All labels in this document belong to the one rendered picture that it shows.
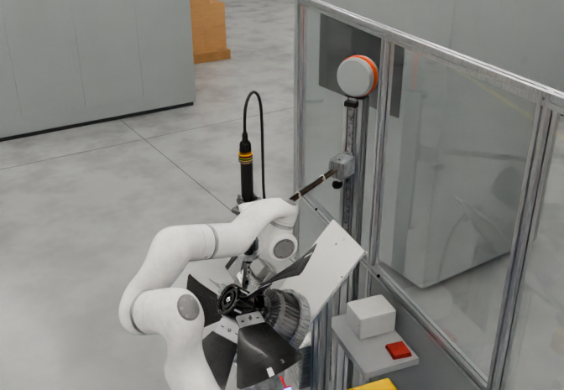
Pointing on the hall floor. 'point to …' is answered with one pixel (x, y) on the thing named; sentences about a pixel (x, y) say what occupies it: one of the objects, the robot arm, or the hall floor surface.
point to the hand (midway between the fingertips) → (247, 200)
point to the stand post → (321, 348)
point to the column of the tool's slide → (342, 379)
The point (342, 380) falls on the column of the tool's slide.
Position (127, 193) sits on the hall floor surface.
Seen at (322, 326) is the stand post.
